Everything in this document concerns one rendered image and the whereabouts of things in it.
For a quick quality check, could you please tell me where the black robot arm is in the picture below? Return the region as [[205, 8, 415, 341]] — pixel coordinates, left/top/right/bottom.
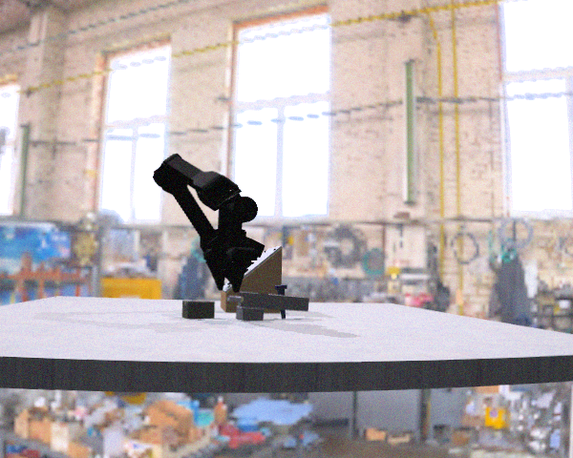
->
[[153, 153, 265, 258]]

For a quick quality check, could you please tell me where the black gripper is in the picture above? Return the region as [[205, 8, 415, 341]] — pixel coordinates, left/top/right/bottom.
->
[[203, 224, 258, 293]]

